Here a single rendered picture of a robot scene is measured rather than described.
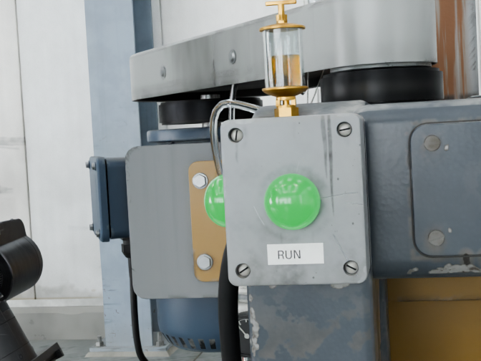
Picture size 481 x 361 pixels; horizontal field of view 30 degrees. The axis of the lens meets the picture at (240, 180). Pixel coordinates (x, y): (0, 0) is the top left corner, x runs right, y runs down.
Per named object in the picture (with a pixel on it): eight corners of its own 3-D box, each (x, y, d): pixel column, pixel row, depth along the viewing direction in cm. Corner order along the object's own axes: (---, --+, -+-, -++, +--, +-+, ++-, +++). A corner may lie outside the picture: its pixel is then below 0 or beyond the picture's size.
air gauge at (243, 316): (225, 359, 74) (222, 314, 74) (230, 353, 75) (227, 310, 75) (270, 358, 73) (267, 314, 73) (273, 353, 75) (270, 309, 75)
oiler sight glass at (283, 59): (262, 87, 55) (258, 29, 55) (268, 89, 57) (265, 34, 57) (303, 84, 54) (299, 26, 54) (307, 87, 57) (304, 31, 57)
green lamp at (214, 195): (200, 230, 49) (197, 176, 49) (212, 225, 52) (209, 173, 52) (245, 229, 49) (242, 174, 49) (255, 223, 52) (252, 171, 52)
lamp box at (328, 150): (228, 286, 49) (219, 120, 48) (243, 273, 53) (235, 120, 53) (368, 284, 47) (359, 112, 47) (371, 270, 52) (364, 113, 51)
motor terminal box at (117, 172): (98, 265, 96) (91, 157, 95) (90, 254, 106) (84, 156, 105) (175, 259, 98) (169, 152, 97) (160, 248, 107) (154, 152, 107)
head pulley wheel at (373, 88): (315, 108, 63) (313, 73, 63) (327, 110, 72) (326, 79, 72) (446, 101, 61) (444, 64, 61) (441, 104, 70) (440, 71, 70)
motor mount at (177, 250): (129, 301, 94) (119, 147, 93) (147, 290, 101) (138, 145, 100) (403, 296, 89) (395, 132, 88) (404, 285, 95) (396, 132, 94)
